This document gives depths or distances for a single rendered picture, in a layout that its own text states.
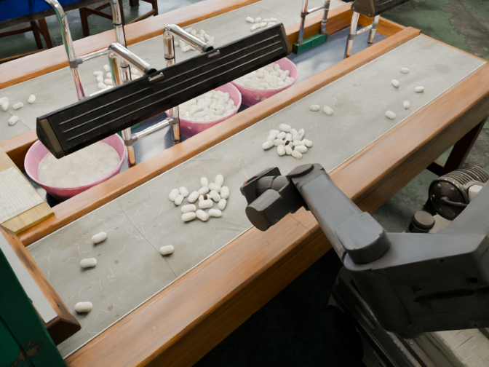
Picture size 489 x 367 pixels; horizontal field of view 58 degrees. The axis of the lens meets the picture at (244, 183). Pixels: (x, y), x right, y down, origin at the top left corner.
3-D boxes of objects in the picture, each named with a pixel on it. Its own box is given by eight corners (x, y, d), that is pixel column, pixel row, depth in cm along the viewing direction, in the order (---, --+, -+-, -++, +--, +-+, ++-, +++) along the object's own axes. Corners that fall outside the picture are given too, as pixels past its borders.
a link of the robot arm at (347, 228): (448, 321, 41) (397, 228, 39) (394, 349, 42) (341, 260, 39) (338, 198, 83) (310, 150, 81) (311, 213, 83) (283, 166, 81)
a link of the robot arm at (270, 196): (338, 201, 80) (316, 162, 78) (298, 240, 74) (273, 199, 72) (298, 204, 90) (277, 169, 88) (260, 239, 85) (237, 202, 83)
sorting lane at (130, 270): (484, 66, 177) (486, 61, 175) (62, 366, 84) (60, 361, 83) (418, 38, 192) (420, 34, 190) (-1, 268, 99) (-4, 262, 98)
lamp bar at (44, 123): (291, 55, 110) (295, 28, 105) (57, 162, 79) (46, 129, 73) (268, 44, 114) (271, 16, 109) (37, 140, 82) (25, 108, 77)
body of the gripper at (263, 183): (237, 187, 91) (257, 186, 84) (272, 166, 96) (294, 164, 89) (249, 215, 92) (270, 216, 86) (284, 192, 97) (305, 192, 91)
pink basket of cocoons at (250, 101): (309, 95, 164) (313, 72, 158) (259, 122, 151) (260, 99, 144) (260, 66, 178) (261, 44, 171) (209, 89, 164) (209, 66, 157)
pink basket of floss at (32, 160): (140, 153, 136) (136, 128, 130) (115, 217, 117) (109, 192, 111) (55, 145, 137) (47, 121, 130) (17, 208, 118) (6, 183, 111)
